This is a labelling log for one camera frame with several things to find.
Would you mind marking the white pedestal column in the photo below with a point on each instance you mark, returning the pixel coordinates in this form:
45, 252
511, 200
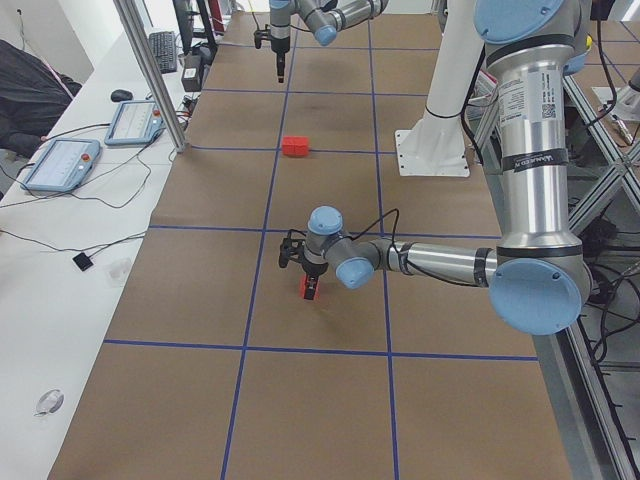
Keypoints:
435, 145

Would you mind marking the black power adapter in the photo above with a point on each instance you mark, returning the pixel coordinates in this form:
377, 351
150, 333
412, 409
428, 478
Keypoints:
192, 73

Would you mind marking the aluminium frame post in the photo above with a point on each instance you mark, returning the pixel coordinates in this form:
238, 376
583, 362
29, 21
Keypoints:
134, 28

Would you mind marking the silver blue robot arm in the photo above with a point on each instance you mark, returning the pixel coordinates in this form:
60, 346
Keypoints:
323, 22
354, 261

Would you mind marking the brown paper table cover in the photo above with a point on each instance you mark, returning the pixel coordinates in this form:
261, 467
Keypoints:
233, 356

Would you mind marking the aluminium truss frame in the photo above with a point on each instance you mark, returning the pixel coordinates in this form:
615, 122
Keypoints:
600, 200

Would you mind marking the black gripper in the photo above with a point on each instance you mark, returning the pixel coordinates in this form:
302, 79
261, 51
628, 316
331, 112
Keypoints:
314, 270
279, 45

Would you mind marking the blue teach pendant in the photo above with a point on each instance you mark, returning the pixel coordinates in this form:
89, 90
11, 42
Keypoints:
63, 166
134, 123

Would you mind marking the near blue teach pendant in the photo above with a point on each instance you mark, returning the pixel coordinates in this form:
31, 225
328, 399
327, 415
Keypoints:
63, 166

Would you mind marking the black computer mouse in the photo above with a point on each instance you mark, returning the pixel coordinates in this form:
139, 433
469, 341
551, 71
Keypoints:
120, 95

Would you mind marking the black keyboard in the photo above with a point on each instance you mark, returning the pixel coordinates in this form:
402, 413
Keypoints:
163, 49

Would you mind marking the clear plastic disc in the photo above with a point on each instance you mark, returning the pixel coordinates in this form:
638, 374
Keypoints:
49, 403

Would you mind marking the far blue teach pendant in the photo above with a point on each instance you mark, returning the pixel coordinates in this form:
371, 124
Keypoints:
134, 123

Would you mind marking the small black square pad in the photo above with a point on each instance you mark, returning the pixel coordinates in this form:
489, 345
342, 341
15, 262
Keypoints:
82, 261

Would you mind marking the black monitor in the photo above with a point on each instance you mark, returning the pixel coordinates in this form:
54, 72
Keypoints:
185, 13

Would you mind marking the red cube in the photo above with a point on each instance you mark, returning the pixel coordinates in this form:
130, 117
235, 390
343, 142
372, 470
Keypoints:
304, 291
289, 146
301, 146

